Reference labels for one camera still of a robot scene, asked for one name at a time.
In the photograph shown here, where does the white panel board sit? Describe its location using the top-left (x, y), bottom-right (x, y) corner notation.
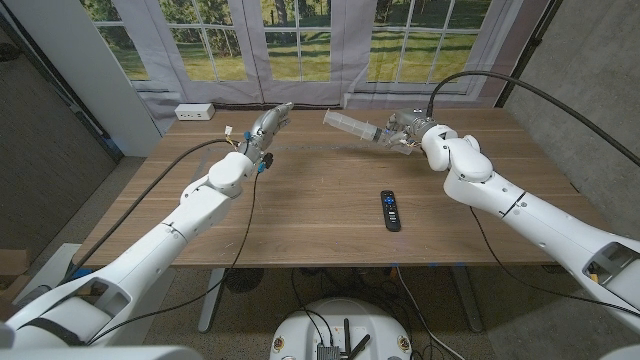
top-left (4, 0), bottom-right (164, 157)

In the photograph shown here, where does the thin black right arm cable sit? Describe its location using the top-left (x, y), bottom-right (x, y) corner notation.
top-left (469, 207), bottom-right (640, 317)

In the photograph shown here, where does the black TV remote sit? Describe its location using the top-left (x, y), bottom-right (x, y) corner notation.
top-left (379, 189), bottom-right (402, 233)

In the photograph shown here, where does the white floor cable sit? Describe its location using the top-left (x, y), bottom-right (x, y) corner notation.
top-left (396, 267), bottom-right (467, 360)

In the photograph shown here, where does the printed window backdrop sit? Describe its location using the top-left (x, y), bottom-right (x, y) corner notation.
top-left (79, 0), bottom-right (551, 135)

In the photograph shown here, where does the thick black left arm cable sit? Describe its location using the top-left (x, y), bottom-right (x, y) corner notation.
top-left (63, 138), bottom-right (237, 282)

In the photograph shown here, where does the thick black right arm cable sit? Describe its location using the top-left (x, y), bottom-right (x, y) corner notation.
top-left (426, 70), bottom-right (640, 167)

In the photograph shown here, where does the black round fan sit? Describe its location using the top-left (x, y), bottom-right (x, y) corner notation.
top-left (223, 268), bottom-right (265, 295)

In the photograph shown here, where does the white power strip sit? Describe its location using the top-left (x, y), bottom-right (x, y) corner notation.
top-left (174, 103), bottom-right (216, 122)

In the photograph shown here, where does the black backdrop stand pole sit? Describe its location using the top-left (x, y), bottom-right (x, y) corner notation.
top-left (494, 0), bottom-right (564, 109)

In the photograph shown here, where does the clear plastic syringe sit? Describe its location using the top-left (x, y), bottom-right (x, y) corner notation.
top-left (322, 109), bottom-right (414, 155)

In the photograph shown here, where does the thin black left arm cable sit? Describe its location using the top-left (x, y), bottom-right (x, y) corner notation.
top-left (87, 172), bottom-right (261, 346)

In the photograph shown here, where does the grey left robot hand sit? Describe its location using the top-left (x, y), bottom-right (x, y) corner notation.
top-left (238, 102), bottom-right (295, 156)

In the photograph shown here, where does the white floor plate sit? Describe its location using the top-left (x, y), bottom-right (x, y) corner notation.
top-left (12, 243), bottom-right (84, 306)

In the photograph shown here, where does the white table leg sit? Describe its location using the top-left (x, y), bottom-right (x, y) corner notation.
top-left (198, 268), bottom-right (226, 334)
top-left (452, 266), bottom-right (485, 334)

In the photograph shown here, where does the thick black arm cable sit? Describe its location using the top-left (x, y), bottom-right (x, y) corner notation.
top-left (426, 70), bottom-right (640, 167)
top-left (63, 138), bottom-right (237, 282)

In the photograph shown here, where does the brown cardboard box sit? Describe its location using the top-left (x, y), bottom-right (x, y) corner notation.
top-left (0, 248), bottom-right (31, 281)

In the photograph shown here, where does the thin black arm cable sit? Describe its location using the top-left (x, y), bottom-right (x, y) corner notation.
top-left (469, 207), bottom-right (640, 317)
top-left (87, 172), bottom-right (261, 346)

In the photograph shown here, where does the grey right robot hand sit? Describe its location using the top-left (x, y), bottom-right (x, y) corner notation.
top-left (382, 108), bottom-right (436, 154)

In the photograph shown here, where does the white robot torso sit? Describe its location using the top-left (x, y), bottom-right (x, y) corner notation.
top-left (269, 298), bottom-right (414, 360)

